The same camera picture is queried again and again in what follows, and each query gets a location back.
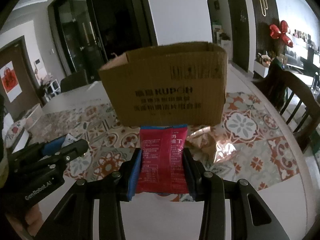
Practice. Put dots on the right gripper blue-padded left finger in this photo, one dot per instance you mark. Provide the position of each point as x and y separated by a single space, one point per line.
136 163

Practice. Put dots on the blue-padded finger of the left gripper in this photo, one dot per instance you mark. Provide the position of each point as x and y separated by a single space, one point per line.
53 146

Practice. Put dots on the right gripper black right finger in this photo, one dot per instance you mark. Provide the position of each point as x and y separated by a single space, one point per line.
194 176

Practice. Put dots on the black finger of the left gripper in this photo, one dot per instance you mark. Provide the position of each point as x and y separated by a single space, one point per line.
71 151

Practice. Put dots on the pink red snack packet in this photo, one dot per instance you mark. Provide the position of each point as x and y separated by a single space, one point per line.
162 170

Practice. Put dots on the left human hand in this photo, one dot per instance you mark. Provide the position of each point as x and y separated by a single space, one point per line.
33 222

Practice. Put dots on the rose gold foil snack bag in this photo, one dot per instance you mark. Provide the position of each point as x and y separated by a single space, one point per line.
206 144

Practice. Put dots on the patterned floral table mat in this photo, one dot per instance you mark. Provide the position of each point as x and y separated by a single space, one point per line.
247 144

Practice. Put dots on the brown cardboard box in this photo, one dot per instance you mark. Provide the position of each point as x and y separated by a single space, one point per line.
181 83

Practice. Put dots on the dark wooden chair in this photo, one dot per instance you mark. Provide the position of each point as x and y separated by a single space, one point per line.
293 99

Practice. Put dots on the red bow balloon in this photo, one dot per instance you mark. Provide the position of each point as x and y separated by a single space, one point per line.
280 33

